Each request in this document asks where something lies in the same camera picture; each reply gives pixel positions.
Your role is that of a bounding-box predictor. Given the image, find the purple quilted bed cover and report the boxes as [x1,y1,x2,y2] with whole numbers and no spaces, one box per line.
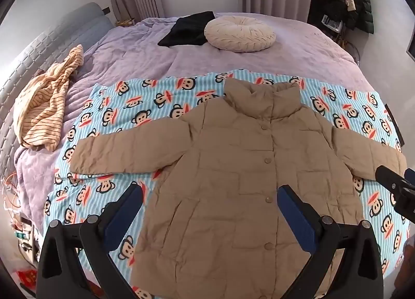
[12,11,366,222]

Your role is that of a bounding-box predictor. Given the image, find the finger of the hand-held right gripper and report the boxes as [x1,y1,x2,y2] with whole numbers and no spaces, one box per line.
[390,189,415,222]
[375,165,415,194]

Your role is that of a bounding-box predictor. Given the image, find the grey padded headboard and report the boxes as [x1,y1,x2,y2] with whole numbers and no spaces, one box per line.
[0,2,115,170]

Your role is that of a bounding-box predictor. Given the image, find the yellow striped garment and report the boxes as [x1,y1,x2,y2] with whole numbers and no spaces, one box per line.
[13,44,85,151]

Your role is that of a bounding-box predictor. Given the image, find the round cream cushion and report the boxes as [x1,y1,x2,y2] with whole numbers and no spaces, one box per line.
[204,16,276,53]

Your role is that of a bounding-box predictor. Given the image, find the hanging black clothes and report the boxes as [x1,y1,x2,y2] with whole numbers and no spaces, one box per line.
[307,0,349,31]

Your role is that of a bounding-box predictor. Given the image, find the red packet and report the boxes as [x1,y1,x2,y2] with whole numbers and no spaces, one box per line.
[16,268,38,297]

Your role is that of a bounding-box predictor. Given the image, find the orange cables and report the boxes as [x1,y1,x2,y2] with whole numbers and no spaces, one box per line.
[0,169,24,217]

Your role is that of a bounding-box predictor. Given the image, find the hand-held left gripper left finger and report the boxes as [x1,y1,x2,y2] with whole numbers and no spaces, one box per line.
[36,183,145,299]

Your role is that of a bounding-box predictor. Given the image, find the tan puffer jacket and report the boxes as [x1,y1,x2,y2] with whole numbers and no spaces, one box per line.
[69,78,408,299]

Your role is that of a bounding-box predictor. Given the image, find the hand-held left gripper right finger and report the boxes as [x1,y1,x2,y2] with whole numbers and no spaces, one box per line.
[276,184,385,299]

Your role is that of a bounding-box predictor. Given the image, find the blue striped monkey print blanket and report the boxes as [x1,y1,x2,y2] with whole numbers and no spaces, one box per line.
[43,69,408,299]

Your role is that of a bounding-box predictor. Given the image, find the black cloth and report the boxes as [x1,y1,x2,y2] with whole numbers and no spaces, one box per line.
[158,11,216,48]

